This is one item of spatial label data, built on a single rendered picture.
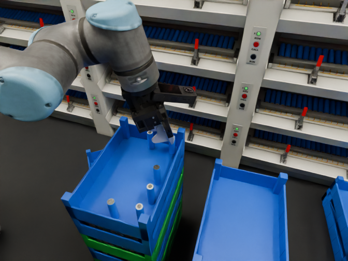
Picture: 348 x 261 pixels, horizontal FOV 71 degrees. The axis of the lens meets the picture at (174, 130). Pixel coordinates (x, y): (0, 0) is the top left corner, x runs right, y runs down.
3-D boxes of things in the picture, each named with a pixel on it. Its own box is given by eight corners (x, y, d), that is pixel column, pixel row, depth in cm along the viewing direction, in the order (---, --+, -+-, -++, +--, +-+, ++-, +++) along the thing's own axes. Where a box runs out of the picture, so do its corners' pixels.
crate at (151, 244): (151, 256, 59) (149, 242, 54) (78, 232, 63) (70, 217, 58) (184, 164, 80) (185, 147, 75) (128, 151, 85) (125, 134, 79)
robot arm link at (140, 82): (150, 48, 55) (158, 68, 48) (156, 67, 59) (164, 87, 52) (113, 61, 56) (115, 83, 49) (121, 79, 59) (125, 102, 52)
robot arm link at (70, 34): (10, 46, 43) (72, 29, 41) (39, 23, 51) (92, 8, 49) (41, 90, 49) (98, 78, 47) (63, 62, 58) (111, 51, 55)
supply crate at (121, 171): (149, 242, 54) (147, 224, 48) (70, 217, 58) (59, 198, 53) (185, 147, 75) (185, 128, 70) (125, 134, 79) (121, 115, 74)
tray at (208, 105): (227, 122, 106) (229, 104, 94) (104, 96, 121) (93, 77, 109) (236, 86, 114) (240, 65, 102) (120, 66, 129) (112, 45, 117)
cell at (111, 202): (104, 204, 53) (110, 219, 57) (112, 206, 53) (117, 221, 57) (109, 197, 54) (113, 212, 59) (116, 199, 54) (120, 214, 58)
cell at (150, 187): (154, 205, 60) (152, 190, 56) (146, 203, 60) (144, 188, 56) (156, 199, 61) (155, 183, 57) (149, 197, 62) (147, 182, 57)
